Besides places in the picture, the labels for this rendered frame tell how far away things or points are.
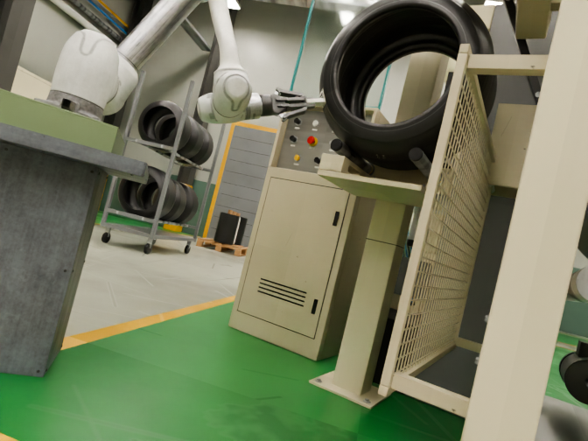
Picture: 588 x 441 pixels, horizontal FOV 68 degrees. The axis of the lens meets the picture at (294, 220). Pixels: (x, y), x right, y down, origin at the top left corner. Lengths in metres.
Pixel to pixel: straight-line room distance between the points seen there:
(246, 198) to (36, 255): 9.77
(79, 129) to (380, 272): 1.18
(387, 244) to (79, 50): 1.26
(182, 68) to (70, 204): 11.42
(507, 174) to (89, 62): 1.39
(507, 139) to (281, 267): 1.21
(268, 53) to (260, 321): 10.17
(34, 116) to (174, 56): 11.61
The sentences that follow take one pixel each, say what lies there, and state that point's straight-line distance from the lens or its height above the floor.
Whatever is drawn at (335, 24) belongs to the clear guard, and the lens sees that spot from 2.60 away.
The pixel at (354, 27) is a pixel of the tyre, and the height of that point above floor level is 1.32.
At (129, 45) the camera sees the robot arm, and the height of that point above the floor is 1.06.
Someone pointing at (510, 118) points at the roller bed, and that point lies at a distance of 1.76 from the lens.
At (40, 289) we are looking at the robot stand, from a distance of 1.41.
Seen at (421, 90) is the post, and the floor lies 1.26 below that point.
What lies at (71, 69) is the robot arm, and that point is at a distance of 1.48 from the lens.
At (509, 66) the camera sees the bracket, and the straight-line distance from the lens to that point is 0.96.
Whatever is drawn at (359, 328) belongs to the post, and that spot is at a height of 0.26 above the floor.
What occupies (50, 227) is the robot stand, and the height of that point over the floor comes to 0.42.
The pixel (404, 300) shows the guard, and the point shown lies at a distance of 0.87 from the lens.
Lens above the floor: 0.55
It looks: 2 degrees up
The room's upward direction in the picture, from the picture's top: 14 degrees clockwise
